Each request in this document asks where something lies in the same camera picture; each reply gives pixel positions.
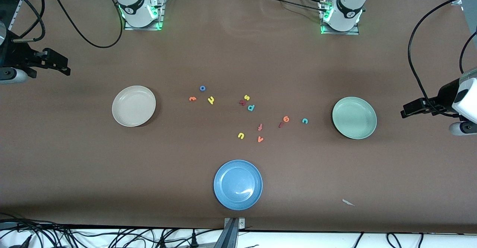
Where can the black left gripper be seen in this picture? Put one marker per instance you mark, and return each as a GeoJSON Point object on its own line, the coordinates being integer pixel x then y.
{"type": "Point", "coordinates": [442, 98]}

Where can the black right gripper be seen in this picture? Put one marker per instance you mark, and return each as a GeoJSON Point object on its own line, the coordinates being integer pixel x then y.
{"type": "Point", "coordinates": [15, 56]}

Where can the yellow foam letter h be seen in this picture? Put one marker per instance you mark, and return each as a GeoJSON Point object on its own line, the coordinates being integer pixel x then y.
{"type": "Point", "coordinates": [211, 100]}

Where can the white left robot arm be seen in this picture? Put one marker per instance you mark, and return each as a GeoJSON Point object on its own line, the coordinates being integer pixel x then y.
{"type": "Point", "coordinates": [348, 6]}

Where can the pale green plate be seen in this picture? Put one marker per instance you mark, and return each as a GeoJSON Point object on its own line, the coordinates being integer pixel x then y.
{"type": "Point", "coordinates": [354, 118]}

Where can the beige brown plate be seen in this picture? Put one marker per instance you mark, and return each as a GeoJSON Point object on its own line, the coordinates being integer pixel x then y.
{"type": "Point", "coordinates": [133, 106]}

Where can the brown paper table cover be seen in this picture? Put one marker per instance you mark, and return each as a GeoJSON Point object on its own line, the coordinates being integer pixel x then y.
{"type": "Point", "coordinates": [74, 166]}

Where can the white paper scrap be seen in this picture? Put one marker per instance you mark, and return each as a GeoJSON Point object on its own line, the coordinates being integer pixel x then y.
{"type": "Point", "coordinates": [348, 202]}

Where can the teal foam letter p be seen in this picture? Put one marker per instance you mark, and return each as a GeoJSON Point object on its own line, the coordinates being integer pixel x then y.
{"type": "Point", "coordinates": [251, 107]}

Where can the blue plate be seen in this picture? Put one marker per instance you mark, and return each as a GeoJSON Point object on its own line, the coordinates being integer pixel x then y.
{"type": "Point", "coordinates": [238, 185]}

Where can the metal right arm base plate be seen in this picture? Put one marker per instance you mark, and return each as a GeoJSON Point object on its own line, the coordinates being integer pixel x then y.
{"type": "Point", "coordinates": [143, 28]}

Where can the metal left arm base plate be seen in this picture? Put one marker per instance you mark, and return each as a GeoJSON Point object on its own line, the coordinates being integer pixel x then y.
{"type": "Point", "coordinates": [341, 32]}

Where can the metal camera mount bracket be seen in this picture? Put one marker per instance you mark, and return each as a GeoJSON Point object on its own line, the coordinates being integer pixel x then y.
{"type": "Point", "coordinates": [233, 233]}

